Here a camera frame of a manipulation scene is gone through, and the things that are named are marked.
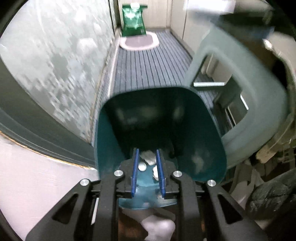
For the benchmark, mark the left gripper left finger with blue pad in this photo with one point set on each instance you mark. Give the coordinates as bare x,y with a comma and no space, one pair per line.
127,176

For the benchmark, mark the patterned frosted glass sliding door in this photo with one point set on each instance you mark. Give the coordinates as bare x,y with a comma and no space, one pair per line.
54,56

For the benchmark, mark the striped blue floor rug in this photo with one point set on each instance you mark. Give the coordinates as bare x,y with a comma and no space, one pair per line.
162,66

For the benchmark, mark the white bottle cap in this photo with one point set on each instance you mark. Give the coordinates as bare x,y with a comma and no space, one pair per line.
142,166

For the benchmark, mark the white paper towel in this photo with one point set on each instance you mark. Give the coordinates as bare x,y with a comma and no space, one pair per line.
149,157

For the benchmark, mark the green rice bag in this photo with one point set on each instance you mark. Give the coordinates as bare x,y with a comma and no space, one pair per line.
133,22

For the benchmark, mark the oval purple floor mat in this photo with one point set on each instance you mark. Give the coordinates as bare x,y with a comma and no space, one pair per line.
140,42

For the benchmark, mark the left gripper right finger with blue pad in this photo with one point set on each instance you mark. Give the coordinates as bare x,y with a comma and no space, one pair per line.
168,187

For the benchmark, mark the teal trash bin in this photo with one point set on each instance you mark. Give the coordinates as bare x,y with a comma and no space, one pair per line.
172,119

